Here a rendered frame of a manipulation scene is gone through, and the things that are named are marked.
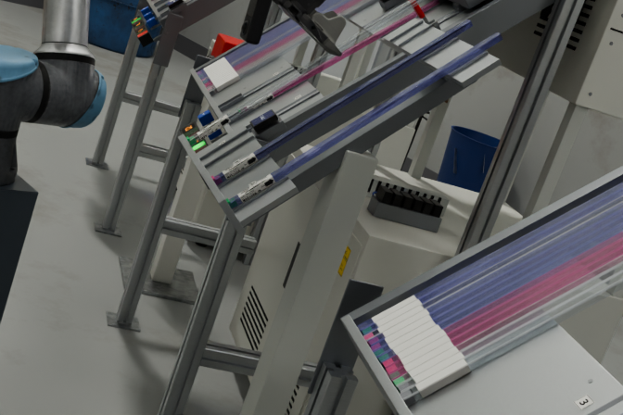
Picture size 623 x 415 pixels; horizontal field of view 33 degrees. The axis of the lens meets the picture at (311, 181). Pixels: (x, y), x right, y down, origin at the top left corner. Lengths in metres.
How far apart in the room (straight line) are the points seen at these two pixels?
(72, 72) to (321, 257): 0.58
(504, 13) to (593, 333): 0.77
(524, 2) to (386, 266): 0.60
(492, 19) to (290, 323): 0.73
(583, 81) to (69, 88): 1.03
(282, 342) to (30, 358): 0.92
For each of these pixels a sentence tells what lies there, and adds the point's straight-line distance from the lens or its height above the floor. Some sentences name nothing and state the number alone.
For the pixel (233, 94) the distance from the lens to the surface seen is 2.39.
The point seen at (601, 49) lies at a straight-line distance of 2.23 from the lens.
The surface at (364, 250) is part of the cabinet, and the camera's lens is 2.16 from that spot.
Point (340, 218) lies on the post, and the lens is 1.78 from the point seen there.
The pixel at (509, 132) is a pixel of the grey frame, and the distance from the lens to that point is 2.15.
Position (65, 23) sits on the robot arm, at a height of 0.85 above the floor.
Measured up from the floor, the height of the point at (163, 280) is 0.02.
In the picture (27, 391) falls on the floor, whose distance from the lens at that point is 2.47.
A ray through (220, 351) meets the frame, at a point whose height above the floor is 0.32.
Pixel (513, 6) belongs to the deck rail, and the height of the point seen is 1.14.
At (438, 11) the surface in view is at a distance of 2.24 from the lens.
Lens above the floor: 1.17
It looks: 13 degrees down
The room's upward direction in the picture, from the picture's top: 20 degrees clockwise
